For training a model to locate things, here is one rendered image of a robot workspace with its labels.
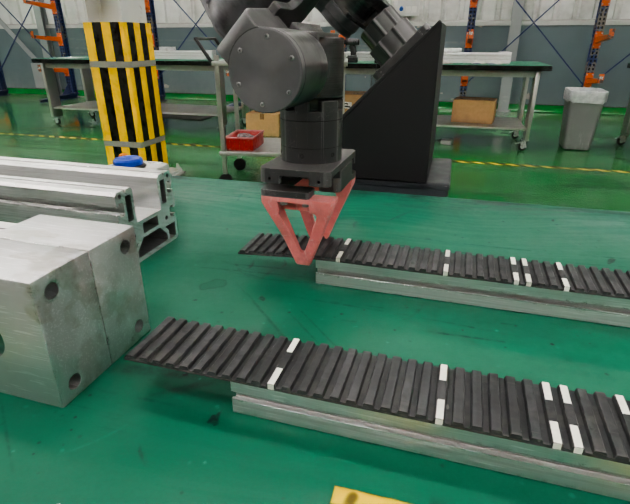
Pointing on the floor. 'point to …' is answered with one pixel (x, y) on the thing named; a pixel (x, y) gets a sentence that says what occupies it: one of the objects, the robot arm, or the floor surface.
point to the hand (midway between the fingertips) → (311, 246)
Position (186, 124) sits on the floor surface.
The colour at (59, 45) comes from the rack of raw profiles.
